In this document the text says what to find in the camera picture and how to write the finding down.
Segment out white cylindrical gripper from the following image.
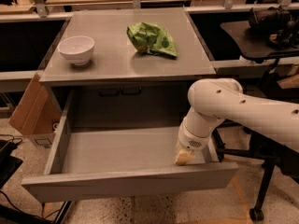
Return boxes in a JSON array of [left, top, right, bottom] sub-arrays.
[[175, 107, 224, 165]]

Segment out grey top drawer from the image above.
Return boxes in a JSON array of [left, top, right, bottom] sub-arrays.
[[21, 86, 237, 203]]

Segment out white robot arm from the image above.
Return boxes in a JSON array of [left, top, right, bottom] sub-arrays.
[[175, 78, 299, 165]]

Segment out grey drawer cabinet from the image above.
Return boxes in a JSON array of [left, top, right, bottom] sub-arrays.
[[41, 8, 215, 132]]

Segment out black office chair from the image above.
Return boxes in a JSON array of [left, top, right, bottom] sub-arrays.
[[212, 127, 299, 221]]

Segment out green chip bag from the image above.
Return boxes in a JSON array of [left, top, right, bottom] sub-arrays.
[[126, 21, 178, 58]]

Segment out white ceramic bowl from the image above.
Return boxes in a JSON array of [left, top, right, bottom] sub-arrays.
[[58, 35, 95, 65]]

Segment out brown cardboard box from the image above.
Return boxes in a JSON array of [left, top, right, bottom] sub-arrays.
[[8, 74, 61, 148]]

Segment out black bag on desk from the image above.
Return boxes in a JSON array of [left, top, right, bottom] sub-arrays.
[[249, 7, 295, 34]]

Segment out black equipment left edge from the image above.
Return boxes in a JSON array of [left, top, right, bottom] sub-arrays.
[[0, 140, 22, 189]]

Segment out black stand with cable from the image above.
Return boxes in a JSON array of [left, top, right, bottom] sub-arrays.
[[0, 191, 72, 224]]

